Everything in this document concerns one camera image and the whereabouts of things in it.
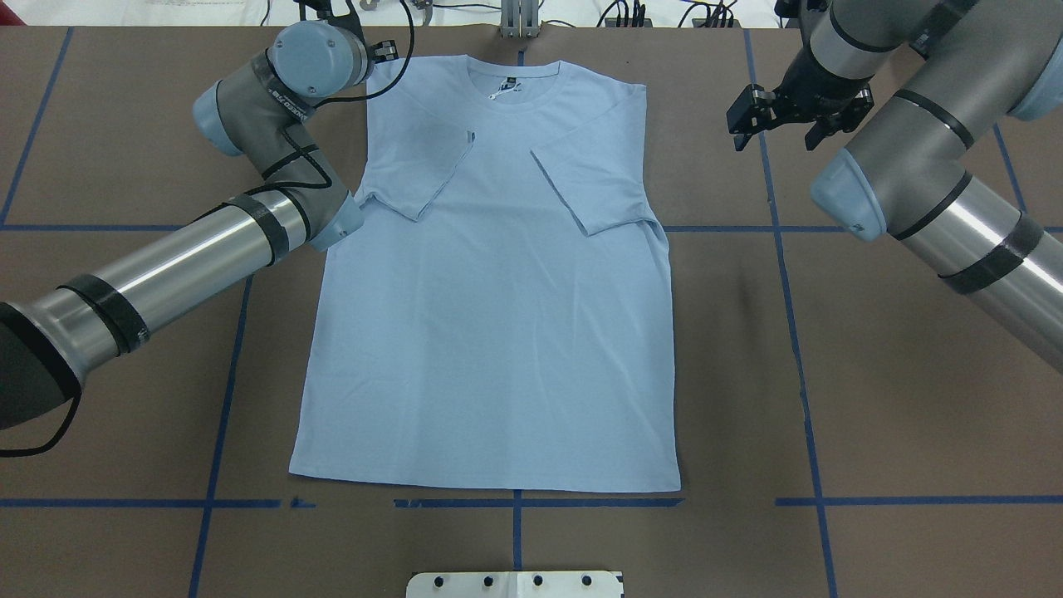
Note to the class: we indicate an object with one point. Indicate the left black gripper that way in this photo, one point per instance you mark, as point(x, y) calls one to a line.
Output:
point(330, 10)

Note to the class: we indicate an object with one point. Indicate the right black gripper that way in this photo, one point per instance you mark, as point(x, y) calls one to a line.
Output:
point(808, 93)

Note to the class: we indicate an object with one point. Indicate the light blue t-shirt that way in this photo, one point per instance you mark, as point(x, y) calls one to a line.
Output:
point(503, 319)

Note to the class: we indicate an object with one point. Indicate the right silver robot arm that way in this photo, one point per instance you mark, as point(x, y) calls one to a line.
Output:
point(918, 83)

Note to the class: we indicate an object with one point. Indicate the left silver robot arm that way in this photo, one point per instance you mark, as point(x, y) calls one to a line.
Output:
point(260, 111)

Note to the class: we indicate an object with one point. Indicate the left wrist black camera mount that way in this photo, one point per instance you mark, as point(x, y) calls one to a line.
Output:
point(324, 12)

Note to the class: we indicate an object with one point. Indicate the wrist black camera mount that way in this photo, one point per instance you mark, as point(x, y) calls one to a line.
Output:
point(846, 121)
point(324, 12)

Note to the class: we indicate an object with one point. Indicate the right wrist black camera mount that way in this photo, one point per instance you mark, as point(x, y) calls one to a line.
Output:
point(846, 121)

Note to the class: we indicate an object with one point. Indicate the aluminium frame post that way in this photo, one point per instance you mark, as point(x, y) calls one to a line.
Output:
point(520, 18)

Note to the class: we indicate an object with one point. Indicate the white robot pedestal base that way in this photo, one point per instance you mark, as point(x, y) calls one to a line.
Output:
point(517, 584)

